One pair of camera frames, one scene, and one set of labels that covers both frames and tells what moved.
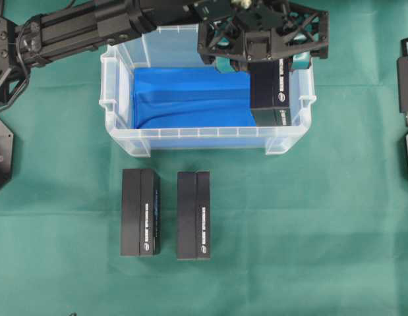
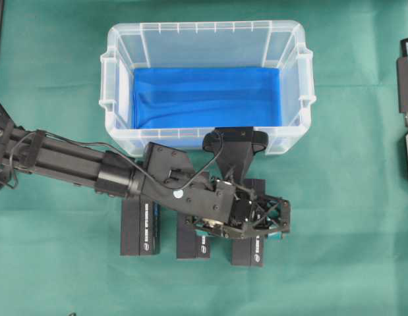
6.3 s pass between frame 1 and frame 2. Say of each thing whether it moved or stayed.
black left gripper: moved
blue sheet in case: stayed
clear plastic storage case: stayed
